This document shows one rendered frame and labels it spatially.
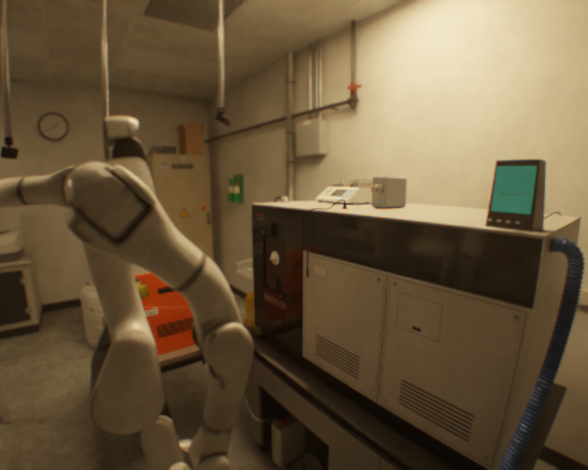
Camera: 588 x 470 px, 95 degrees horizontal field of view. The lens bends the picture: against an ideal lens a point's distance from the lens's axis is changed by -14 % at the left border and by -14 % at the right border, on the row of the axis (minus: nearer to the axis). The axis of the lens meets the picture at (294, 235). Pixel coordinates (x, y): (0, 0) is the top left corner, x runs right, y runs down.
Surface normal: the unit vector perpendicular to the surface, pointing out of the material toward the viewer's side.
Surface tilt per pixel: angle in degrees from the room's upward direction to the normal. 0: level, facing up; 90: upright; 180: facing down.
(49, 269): 90
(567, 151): 90
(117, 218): 100
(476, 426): 90
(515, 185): 80
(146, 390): 91
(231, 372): 104
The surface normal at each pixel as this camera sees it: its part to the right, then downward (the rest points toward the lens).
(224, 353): 0.46, 0.16
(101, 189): 0.27, -0.17
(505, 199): -0.81, -0.07
